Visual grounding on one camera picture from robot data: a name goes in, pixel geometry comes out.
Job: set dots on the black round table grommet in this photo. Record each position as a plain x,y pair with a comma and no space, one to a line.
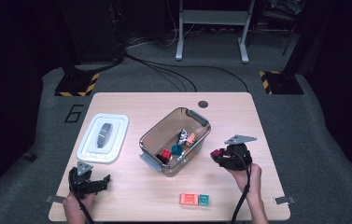
203,104

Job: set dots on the grey tape strip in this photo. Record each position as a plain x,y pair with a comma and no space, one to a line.
54,199

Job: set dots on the black toy block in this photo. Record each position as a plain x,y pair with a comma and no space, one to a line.
161,158

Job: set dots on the person's right hand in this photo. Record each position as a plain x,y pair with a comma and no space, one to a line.
253,180

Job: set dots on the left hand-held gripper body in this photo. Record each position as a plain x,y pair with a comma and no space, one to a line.
81,183

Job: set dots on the large pink toy block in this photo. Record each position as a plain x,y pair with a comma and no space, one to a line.
189,199

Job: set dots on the blue toy block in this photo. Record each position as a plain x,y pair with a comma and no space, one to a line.
177,149

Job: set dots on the white metal stand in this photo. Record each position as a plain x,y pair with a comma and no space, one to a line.
214,17

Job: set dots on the person's left hand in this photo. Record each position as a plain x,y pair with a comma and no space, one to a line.
74,208

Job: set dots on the small dark floor object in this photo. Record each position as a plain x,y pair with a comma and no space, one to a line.
30,156

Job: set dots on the red toy block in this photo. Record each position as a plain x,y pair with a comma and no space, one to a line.
166,153

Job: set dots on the transparent brown storage box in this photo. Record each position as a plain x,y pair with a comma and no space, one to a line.
161,133

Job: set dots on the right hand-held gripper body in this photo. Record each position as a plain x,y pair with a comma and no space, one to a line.
237,157

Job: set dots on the black base with yellow stripes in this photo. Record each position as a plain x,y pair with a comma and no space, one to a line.
284,82
77,84

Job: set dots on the coral toy block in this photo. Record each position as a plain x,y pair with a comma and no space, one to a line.
191,139

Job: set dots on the black and white toy figure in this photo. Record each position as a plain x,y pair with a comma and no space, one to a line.
182,137

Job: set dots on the maroon toy block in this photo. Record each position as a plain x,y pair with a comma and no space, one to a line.
216,153

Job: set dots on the teal toy block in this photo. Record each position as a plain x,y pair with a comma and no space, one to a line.
204,199

